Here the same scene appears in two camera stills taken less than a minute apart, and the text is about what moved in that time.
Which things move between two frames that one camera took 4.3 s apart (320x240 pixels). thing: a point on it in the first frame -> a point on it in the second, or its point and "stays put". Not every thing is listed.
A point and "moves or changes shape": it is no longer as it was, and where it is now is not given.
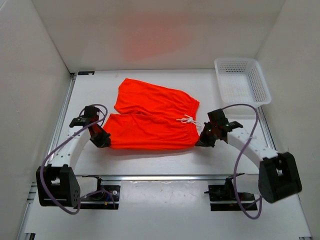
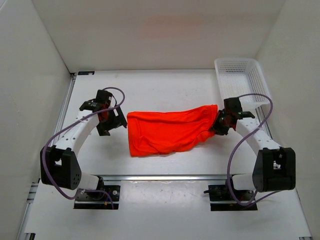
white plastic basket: [241, 81] stays put
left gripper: [101, 143] -> [118, 121]
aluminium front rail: [165, 177] stays put
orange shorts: [150, 116] moves or changes shape
